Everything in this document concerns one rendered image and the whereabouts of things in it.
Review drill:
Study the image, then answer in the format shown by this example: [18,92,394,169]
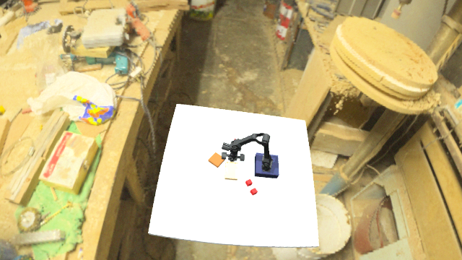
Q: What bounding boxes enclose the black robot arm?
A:
[221,133,273,172]

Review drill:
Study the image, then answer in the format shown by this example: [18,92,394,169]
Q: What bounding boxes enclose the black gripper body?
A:
[221,152,245,162]

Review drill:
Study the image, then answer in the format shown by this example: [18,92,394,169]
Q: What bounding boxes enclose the orange square block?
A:
[208,152,225,168]

